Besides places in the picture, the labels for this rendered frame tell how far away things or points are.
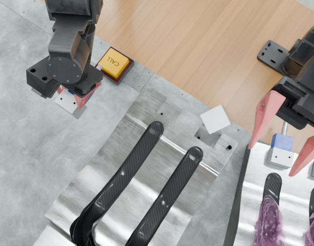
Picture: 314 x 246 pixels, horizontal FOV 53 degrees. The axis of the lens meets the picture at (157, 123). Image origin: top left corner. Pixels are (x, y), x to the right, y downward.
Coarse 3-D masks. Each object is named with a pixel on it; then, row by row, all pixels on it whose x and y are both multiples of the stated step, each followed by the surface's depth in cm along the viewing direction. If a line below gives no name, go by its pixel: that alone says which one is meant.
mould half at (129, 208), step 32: (160, 96) 76; (128, 128) 75; (192, 128) 74; (96, 160) 72; (160, 160) 73; (224, 160) 72; (64, 192) 66; (96, 192) 68; (128, 192) 70; (192, 192) 71; (64, 224) 65; (128, 224) 66
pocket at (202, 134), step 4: (204, 124) 76; (200, 128) 77; (204, 128) 77; (196, 132) 77; (200, 132) 77; (204, 132) 77; (208, 132) 77; (216, 132) 76; (196, 136) 77; (200, 136) 77; (204, 136) 77; (208, 136) 77; (212, 136) 77; (216, 136) 77; (200, 140) 76; (204, 140) 76; (208, 140) 76; (212, 140) 76; (216, 140) 76; (208, 144) 76; (212, 144) 76
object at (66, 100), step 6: (66, 90) 69; (60, 96) 69; (66, 96) 69; (72, 96) 69; (90, 96) 73; (60, 102) 69; (66, 102) 69; (72, 102) 69; (66, 108) 68; (72, 108) 68; (78, 108) 70; (84, 108) 73; (72, 114) 69; (78, 114) 72
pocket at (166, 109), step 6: (162, 102) 77; (168, 102) 78; (162, 108) 78; (168, 108) 78; (174, 108) 78; (180, 108) 77; (162, 114) 79; (168, 114) 78; (174, 114) 78; (174, 120) 78
